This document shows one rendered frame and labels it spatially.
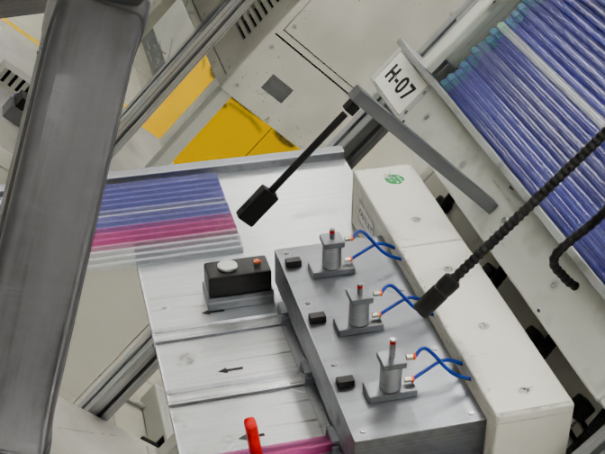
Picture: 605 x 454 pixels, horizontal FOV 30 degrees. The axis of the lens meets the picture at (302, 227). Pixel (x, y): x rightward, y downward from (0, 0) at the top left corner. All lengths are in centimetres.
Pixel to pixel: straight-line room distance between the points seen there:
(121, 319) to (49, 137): 203
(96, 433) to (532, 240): 85
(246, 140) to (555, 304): 334
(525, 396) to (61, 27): 62
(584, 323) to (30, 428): 64
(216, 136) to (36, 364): 377
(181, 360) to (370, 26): 132
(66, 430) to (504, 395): 85
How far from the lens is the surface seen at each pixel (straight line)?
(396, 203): 140
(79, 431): 181
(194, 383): 124
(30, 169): 68
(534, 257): 124
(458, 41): 151
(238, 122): 441
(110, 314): 269
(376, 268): 131
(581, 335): 115
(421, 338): 121
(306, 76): 246
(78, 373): 278
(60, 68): 70
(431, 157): 125
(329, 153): 165
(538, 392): 113
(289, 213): 152
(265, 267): 134
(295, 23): 241
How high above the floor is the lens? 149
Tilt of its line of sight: 14 degrees down
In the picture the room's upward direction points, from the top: 44 degrees clockwise
